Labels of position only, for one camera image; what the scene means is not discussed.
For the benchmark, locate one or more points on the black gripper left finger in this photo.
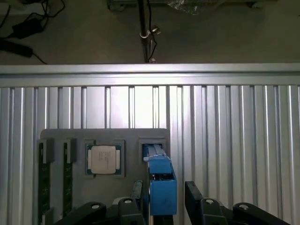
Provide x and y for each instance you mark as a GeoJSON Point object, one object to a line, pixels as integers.
{"type": "Point", "coordinates": [127, 211]}

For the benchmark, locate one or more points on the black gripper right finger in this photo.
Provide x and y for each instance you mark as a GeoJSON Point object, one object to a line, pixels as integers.
{"type": "Point", "coordinates": [208, 212]}

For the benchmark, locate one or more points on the blue disk carrier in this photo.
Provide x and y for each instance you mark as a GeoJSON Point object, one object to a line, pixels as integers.
{"type": "Point", "coordinates": [162, 194]}

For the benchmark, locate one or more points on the silver CPU chip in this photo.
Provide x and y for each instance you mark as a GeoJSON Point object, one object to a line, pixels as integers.
{"type": "Point", "coordinates": [103, 159]}

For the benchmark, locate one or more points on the grey parts rack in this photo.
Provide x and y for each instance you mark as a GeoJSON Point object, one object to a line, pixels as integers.
{"type": "Point", "coordinates": [131, 152]}

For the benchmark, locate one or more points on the green RAM stick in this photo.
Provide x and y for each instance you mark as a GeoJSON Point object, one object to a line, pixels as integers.
{"type": "Point", "coordinates": [44, 178]}
{"type": "Point", "coordinates": [68, 182]}

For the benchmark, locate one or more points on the silver pole clamp knob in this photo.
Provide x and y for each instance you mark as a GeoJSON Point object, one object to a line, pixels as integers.
{"type": "Point", "coordinates": [156, 30]}

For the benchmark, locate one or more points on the vertical metal pole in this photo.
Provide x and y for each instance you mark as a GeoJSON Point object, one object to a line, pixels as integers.
{"type": "Point", "coordinates": [143, 23]}

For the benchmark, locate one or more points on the black padded bar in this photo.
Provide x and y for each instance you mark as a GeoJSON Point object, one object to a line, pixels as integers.
{"type": "Point", "coordinates": [16, 48]}

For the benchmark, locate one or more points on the crumpled clear plastic wrap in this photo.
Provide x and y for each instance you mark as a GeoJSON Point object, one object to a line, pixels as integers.
{"type": "Point", "coordinates": [184, 5]}

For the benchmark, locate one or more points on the black power adapter brick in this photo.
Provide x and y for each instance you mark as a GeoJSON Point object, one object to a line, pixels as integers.
{"type": "Point", "coordinates": [28, 28]}

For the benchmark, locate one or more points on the grey metal frame bar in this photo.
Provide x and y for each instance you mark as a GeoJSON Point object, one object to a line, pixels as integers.
{"type": "Point", "coordinates": [122, 3]}

